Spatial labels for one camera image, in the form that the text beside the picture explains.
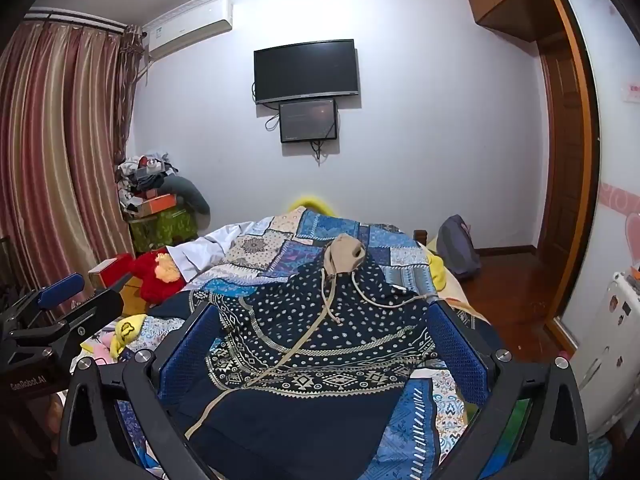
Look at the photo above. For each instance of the blue patchwork blanket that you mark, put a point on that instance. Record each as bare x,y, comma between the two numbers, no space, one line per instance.
320,230

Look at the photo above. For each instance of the wooden door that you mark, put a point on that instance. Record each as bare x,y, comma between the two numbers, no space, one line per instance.
570,185

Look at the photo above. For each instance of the striped red curtain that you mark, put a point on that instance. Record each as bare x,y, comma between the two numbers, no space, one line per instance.
55,150

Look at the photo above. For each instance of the black wall television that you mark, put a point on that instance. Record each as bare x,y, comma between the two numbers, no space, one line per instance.
306,71

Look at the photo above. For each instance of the yellow cloth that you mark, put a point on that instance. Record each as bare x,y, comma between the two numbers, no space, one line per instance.
127,332
436,270

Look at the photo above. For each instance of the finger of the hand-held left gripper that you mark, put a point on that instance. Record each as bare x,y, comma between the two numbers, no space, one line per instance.
60,291
95,315

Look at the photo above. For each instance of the white air conditioner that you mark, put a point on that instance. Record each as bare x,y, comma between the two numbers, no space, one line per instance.
192,27

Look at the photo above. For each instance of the white sheet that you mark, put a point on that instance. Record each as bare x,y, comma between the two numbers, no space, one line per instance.
210,250

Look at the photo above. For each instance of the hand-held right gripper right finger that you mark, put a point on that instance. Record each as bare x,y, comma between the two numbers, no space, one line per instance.
460,355

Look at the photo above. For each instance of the orange box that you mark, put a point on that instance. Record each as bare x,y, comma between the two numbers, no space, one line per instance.
157,204

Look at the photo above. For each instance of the yellow pillow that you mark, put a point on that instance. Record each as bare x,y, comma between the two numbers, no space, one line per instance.
310,202

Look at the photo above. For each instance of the pile of clothes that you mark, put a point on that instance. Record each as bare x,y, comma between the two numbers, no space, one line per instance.
150,172

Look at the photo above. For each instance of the navy patterned hoodie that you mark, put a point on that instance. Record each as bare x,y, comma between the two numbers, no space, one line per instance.
310,320

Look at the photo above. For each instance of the small black wall monitor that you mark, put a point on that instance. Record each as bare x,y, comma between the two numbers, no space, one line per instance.
306,121

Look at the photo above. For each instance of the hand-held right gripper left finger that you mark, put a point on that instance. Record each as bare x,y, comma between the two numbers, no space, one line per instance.
192,350

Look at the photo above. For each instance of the red plush toy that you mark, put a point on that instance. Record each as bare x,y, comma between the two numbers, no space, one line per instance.
155,280

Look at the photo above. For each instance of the red cardboard box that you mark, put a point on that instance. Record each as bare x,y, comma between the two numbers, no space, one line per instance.
107,270

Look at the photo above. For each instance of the white appliance with stickers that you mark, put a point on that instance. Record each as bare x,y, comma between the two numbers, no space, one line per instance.
610,350

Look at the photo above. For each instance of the wall switch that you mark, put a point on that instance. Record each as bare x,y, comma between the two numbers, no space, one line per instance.
631,94

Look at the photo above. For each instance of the green cloth covered cabinet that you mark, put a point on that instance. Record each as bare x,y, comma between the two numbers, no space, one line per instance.
162,230

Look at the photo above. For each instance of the grey backpack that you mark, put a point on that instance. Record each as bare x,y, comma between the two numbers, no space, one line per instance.
457,250

